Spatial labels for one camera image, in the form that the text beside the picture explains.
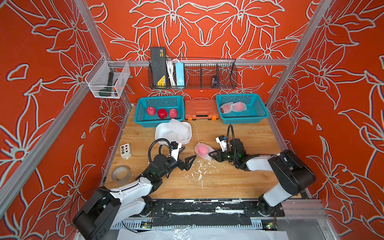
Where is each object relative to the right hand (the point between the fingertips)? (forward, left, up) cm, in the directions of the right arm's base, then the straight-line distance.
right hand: (207, 154), depth 87 cm
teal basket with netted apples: (+39, -27, +1) cm, 48 cm away
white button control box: (+2, +51, -1) cm, 51 cm away
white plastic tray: (+19, +30, -3) cm, 36 cm away
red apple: (+32, +32, +2) cm, 45 cm away
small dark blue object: (+36, -4, +27) cm, 46 cm away
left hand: (-3, +10, +10) cm, 14 cm away
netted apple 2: (+38, -16, +2) cm, 41 cm away
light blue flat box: (+38, +17, +29) cm, 51 cm away
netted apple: (+2, +2, +2) cm, 4 cm away
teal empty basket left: (+35, +42, +2) cm, 55 cm away
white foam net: (+15, +19, +7) cm, 25 cm away
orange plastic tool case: (+37, +3, +1) cm, 37 cm away
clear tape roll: (-10, +53, -2) cm, 54 cm away
